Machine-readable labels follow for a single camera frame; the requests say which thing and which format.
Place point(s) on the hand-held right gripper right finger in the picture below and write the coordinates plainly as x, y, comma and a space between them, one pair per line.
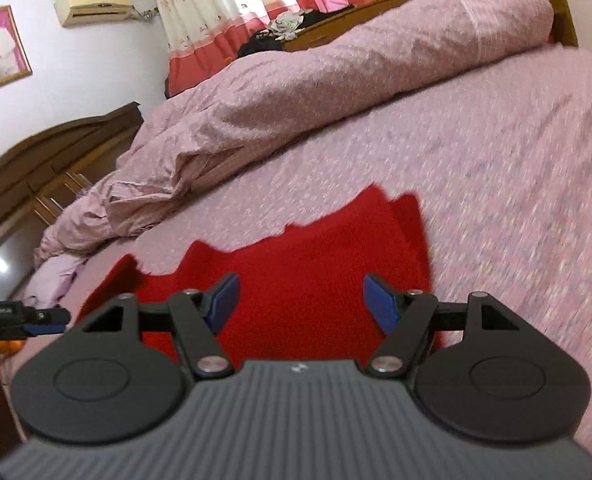
380, 305

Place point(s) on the orange soft item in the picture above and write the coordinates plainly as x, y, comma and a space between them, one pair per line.
10, 346

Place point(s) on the dark wooden headboard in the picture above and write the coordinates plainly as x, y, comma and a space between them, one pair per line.
36, 170

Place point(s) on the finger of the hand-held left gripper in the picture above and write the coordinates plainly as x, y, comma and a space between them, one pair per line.
51, 317

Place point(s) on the pink and cream curtain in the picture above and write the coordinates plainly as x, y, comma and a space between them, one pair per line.
211, 5

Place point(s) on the pink dotted bed sheet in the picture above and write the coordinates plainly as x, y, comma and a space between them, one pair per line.
516, 200

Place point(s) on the light purple pillow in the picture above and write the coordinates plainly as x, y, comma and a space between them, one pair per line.
56, 280

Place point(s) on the red knit sweater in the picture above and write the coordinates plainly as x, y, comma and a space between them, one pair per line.
306, 270

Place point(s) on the grey crumpled cloth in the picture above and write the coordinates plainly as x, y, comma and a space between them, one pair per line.
285, 25

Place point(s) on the cream wall air conditioner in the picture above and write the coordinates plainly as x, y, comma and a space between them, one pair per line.
96, 7

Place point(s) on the pink dotted duvet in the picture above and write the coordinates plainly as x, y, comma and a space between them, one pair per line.
326, 80

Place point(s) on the dark clothes pile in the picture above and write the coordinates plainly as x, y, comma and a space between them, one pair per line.
256, 46

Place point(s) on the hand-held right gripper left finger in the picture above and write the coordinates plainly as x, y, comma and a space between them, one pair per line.
224, 302

